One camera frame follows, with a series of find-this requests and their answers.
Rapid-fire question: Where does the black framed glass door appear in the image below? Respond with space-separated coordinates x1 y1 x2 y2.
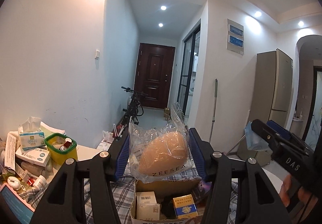
177 25 201 118

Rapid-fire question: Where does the tissue box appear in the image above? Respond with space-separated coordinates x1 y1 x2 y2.
18 117 45 150

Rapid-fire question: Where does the black bicycle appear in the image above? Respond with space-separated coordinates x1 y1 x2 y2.
121 86 148 126

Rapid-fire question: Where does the flat white boxes stack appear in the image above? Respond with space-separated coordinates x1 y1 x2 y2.
4 131 51 171

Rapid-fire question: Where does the blue plaid cloth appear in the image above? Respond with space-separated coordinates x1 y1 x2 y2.
19 168 238 223

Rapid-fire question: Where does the yellow bin with green rim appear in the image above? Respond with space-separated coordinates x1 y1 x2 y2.
45 133 78 165

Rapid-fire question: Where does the electrical panel on wall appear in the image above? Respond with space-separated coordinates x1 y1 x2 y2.
226 19 244 56

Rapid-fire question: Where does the pink framed tablet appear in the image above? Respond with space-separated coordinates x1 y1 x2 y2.
1 183 34 223

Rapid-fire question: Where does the black plush toy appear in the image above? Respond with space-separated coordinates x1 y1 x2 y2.
161 196 176 219

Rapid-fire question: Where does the wall light switch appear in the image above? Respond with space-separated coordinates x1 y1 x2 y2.
95 50 100 59

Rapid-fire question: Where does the gold refrigerator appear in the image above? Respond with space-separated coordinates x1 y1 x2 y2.
236 48 294 167

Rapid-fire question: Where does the small white box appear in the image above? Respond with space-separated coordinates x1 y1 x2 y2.
136 191 160 221

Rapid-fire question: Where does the person's right hand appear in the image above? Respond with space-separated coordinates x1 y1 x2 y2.
279 174 312 207

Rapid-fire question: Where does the dark red entrance door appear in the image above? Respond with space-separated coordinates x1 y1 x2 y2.
134 43 175 109

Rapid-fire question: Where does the beige sponge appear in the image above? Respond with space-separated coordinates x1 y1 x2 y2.
128 102 193 183

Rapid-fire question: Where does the gold cigarette carton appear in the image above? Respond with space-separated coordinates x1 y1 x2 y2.
172 194 199 219

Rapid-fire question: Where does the mop with grey handle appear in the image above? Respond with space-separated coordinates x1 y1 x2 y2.
209 78 218 142

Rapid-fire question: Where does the cardboard box with pretzel print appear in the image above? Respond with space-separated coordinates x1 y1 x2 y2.
130 179 211 223

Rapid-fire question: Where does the dark blue cigarette carton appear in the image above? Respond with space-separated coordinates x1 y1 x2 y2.
192 180 212 203

